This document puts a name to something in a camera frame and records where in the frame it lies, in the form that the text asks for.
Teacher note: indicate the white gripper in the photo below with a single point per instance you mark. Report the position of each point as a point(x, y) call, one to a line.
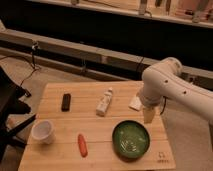
point(149, 99)

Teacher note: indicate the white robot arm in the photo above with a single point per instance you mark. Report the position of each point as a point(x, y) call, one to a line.
point(163, 79)

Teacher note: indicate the green round plate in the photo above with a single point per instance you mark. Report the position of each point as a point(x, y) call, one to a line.
point(130, 140)

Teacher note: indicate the white tube bottle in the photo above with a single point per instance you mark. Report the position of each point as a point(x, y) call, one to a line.
point(104, 102)

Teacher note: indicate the orange carrot toy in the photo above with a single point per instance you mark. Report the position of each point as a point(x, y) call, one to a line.
point(82, 145)

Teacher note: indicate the black rectangular block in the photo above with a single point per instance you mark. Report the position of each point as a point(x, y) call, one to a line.
point(66, 100)

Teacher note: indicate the black chair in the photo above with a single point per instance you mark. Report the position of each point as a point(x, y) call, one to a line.
point(10, 93)

